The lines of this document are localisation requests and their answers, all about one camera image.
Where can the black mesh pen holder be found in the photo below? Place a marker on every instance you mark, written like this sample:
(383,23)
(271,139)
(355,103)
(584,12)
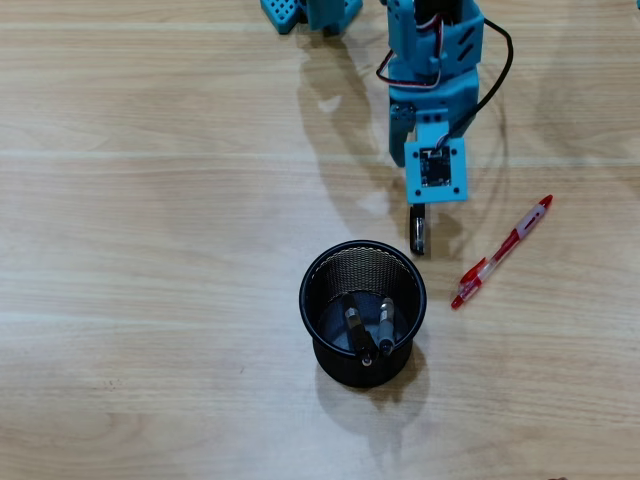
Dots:
(365,270)

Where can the red and white pen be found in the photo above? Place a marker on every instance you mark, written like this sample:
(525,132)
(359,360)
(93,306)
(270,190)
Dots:
(505,250)

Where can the wrist camera on blue mount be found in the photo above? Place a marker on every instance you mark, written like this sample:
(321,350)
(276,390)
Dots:
(435,172)

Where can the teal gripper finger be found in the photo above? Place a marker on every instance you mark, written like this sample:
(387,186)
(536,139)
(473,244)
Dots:
(401,132)

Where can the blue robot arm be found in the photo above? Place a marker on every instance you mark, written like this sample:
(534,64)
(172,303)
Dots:
(400,30)

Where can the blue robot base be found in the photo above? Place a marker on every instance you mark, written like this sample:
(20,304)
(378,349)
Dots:
(280,15)

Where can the clear pen with gray grip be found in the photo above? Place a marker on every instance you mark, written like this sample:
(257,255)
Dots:
(385,325)

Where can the black gel pen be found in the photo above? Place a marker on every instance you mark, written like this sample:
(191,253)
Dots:
(357,335)

